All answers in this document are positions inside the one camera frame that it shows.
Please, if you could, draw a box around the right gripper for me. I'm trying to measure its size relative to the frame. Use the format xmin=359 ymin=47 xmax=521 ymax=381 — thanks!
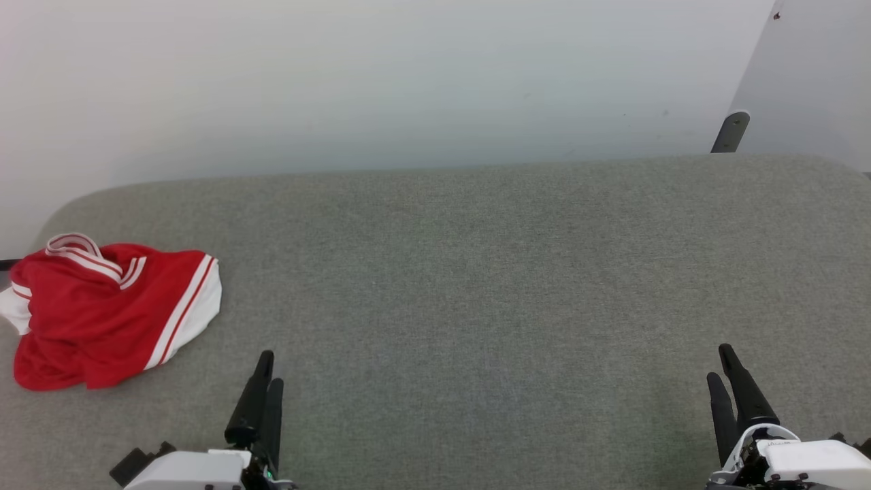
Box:
xmin=706 ymin=344 xmax=817 ymax=490

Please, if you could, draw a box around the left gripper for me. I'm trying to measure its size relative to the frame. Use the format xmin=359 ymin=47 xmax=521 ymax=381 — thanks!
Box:
xmin=225 ymin=350 xmax=298 ymax=490

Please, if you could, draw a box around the red white-trimmed shirt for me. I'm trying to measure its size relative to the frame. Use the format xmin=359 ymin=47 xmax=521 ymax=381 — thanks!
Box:
xmin=0 ymin=233 xmax=223 ymax=392

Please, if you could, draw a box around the grey metal bracket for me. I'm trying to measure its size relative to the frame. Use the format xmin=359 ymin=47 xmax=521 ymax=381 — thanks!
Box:
xmin=710 ymin=111 xmax=751 ymax=154

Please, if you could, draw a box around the white wall panel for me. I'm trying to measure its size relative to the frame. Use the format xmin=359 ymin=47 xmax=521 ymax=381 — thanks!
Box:
xmin=723 ymin=0 xmax=871 ymax=173

